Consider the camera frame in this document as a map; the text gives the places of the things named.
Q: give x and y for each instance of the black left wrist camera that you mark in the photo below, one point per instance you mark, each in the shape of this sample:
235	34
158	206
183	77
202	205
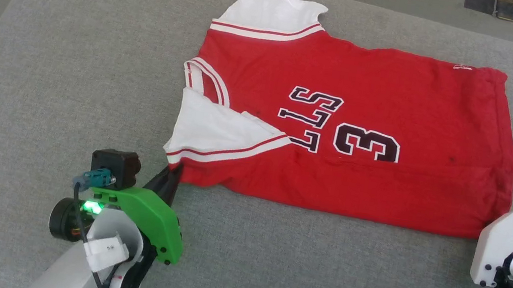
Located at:
115	166

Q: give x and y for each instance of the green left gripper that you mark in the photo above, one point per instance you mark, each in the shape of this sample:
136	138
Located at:
151	220

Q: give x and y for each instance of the red and white basketball jersey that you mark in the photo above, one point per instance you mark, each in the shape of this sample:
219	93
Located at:
396	94

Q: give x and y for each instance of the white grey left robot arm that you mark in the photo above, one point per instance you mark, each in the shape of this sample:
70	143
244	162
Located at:
70	268

